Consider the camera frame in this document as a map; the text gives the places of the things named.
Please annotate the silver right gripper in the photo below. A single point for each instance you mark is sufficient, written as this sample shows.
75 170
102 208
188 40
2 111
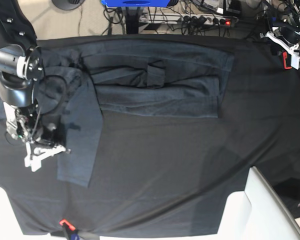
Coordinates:
27 125

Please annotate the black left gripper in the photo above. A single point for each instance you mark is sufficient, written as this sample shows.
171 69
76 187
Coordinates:
285 38

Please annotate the dark grey T-shirt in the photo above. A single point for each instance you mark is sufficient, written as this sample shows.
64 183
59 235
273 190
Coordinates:
136 77

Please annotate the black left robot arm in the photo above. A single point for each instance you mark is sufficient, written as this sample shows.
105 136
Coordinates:
281 11

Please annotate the red black table clamp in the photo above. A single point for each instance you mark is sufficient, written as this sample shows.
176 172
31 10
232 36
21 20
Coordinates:
286 60

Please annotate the red blue front clamp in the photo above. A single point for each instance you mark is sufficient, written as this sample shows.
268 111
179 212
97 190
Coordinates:
70 232

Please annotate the power strip on floor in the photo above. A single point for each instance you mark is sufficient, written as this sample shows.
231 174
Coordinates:
197 19

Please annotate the round black stand base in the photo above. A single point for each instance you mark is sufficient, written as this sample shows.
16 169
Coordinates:
67 5

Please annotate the blue plastic bin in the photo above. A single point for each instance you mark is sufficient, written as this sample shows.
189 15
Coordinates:
139 3

